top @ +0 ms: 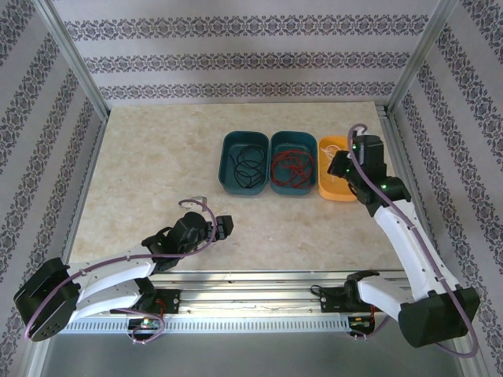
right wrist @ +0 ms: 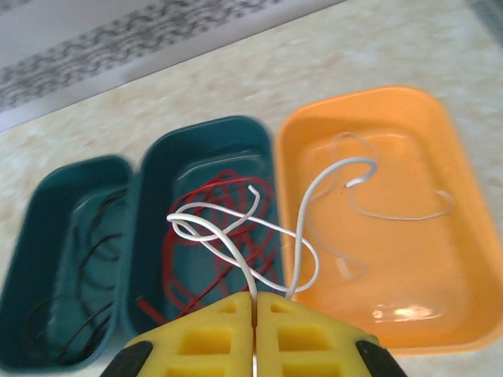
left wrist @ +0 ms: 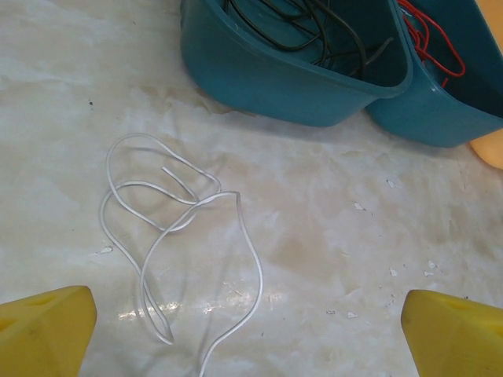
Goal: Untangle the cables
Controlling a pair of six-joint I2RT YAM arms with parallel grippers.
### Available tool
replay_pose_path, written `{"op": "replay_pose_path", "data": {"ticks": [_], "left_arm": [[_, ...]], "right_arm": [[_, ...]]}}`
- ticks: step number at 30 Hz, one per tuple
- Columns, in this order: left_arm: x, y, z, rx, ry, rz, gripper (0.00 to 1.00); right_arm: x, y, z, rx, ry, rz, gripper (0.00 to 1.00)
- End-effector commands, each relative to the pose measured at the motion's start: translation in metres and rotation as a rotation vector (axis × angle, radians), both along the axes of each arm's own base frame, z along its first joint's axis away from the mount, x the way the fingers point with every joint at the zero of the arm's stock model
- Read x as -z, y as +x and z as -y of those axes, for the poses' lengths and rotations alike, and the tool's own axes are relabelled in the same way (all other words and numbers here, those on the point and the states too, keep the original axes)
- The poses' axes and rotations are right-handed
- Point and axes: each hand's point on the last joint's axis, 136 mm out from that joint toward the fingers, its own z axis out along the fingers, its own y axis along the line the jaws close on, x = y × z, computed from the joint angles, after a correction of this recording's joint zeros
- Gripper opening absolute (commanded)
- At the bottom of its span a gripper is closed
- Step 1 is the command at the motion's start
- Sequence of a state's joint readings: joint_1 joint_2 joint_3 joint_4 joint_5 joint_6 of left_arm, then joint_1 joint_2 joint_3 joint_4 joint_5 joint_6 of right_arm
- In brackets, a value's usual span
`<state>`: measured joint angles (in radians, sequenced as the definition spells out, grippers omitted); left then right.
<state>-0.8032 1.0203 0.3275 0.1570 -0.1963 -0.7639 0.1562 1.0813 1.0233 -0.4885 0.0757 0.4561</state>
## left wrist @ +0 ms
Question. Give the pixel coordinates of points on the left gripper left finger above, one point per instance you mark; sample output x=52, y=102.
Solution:
x=43, y=337

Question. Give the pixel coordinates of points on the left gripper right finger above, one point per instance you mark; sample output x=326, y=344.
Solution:
x=460, y=341

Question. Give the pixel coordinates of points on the yellow plastic bin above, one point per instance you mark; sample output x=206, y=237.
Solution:
x=491, y=153

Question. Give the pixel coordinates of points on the teal plastic bin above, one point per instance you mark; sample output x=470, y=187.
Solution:
x=275, y=90
x=432, y=118

